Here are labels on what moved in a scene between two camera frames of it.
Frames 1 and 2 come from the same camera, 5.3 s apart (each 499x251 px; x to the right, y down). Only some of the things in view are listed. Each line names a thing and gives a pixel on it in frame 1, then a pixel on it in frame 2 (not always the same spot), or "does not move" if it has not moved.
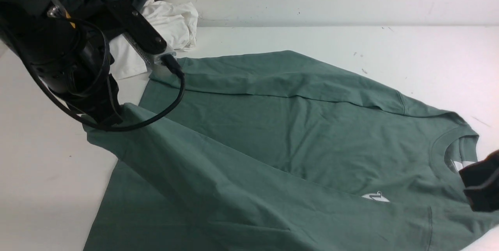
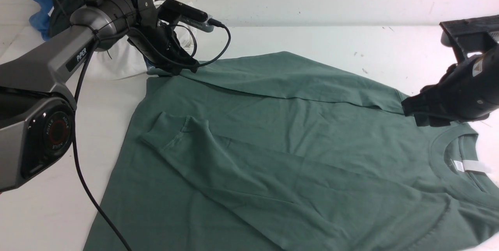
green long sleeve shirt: x=266 y=151 does not move
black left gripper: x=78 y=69 -> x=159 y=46
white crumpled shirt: x=176 y=25 does not move
